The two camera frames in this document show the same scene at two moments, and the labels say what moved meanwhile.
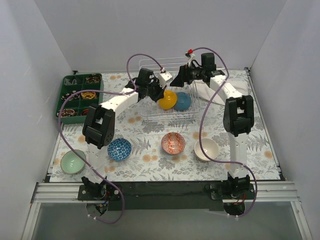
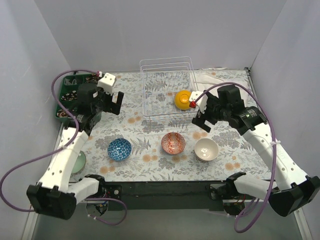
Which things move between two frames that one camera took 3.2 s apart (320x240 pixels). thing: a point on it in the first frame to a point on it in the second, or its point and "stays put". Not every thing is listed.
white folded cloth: x=203 y=88 stays put
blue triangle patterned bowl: x=119 y=149 stays put
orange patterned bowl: x=173 y=143 stays put
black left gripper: x=152 y=89 to x=109 y=104
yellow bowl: x=169 y=100 to x=181 y=99
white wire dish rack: x=180 y=104 stays put
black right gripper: x=185 y=75 to x=203 y=117
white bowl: x=210 y=147 stays put
